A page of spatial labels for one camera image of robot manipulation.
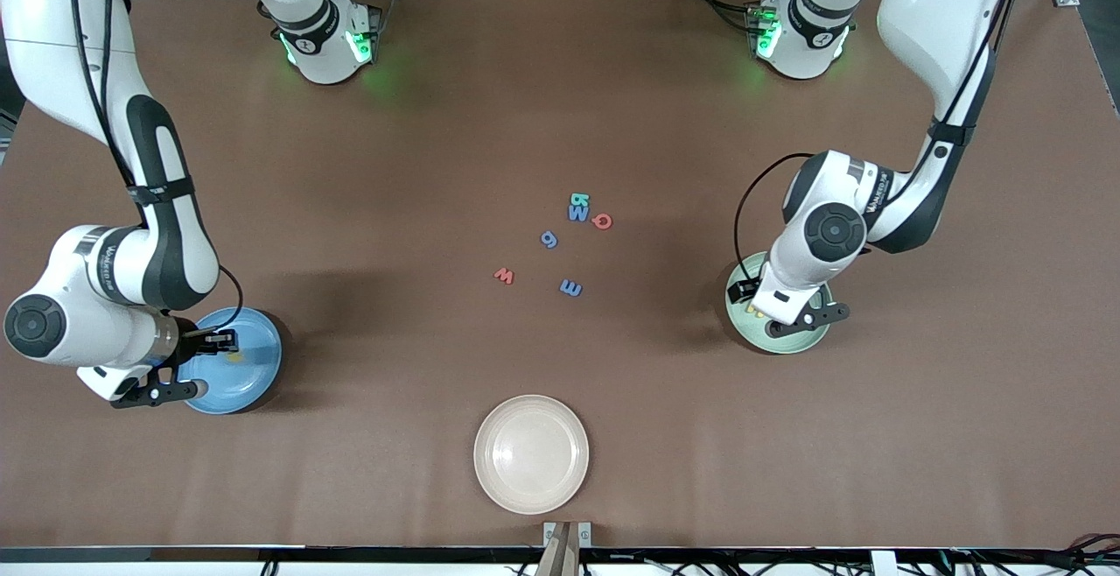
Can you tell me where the grey metal bracket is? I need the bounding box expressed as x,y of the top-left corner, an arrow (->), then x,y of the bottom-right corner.
542,521 -> 593,549

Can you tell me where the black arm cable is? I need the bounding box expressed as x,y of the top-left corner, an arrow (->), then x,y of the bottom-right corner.
70,0 -> 246,336
733,0 -> 1029,288

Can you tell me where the red black cable bundle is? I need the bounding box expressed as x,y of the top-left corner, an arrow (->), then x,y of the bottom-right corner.
1037,534 -> 1120,572

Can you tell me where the blue plate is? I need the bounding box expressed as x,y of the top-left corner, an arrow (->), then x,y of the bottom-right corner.
179,307 -> 284,415

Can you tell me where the green plate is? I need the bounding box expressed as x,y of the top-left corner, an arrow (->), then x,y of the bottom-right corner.
724,250 -> 835,355

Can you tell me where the black table edge rail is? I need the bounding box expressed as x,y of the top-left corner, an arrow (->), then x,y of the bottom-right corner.
0,545 -> 1120,564

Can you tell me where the beige plate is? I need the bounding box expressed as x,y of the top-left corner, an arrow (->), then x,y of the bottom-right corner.
473,394 -> 591,516

